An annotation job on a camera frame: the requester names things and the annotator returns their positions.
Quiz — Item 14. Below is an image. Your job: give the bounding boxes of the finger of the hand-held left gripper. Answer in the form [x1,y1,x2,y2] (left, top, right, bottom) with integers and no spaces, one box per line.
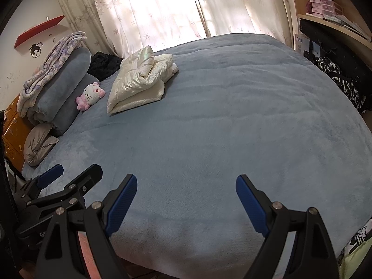
[22,164,103,218]
[12,163,64,207]

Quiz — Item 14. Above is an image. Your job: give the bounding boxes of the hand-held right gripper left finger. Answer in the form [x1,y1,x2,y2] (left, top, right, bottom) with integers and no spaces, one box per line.
[35,174,138,279]

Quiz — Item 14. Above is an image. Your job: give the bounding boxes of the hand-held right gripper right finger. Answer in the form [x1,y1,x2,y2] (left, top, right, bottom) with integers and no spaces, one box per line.
[235,174,340,279]

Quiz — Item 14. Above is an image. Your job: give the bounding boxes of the white puffer jacket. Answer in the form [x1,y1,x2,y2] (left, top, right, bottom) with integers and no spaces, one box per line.
[106,46,179,115]

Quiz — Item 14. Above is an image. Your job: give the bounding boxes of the beige pillow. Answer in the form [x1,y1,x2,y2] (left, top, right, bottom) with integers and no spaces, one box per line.
[24,123,60,167]

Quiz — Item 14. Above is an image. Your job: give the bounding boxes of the orange wooden cabinet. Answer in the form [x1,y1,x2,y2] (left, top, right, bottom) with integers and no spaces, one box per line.
[2,93,35,173]

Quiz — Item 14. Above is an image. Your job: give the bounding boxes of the grey-blue pillow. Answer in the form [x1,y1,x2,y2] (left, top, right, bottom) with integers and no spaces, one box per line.
[35,73,101,137]
[27,47,92,123]

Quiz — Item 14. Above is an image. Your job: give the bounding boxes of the pink plush cat toy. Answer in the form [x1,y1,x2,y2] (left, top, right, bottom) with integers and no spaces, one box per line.
[76,82,106,111]

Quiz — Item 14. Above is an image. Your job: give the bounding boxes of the blue bed blanket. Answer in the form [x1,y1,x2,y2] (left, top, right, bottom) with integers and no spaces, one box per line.
[22,33,372,274]

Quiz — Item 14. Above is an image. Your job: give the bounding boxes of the dark white striped cloth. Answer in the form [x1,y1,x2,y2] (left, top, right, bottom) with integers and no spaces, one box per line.
[344,218,372,256]

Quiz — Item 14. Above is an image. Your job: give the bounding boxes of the folded purple floral blanket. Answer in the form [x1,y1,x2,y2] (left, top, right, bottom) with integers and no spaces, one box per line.
[17,31,88,118]

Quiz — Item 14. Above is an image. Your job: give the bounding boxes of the black knitted cloth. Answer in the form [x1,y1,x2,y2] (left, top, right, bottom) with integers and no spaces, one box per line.
[86,51,123,82]

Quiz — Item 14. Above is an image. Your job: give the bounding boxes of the light green garment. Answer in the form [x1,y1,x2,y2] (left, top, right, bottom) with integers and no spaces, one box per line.
[339,238,372,279]

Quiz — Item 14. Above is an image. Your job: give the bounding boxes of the black white patterned cloth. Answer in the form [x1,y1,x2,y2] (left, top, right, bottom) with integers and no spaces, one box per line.
[313,56,368,114]

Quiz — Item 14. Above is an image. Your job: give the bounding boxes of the white cardboard box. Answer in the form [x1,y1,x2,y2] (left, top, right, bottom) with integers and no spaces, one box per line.
[294,33,313,54]

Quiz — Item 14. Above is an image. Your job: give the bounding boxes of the white floral curtain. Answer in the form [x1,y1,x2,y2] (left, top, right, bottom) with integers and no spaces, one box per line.
[192,0,294,47]
[52,0,210,61]

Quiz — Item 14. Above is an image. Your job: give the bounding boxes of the stack of papers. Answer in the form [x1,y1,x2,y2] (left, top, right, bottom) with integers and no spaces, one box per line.
[322,13,372,40]

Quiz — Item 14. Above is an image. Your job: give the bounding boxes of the pink mini drawer unit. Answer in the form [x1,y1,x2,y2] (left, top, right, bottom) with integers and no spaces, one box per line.
[309,0,343,17]

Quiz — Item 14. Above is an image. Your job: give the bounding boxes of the face wall sticker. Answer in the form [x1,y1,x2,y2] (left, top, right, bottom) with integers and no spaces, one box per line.
[29,42,44,59]

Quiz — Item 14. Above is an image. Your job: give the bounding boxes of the red wall shelf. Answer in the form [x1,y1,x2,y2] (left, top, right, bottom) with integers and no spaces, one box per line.
[14,15,65,48]

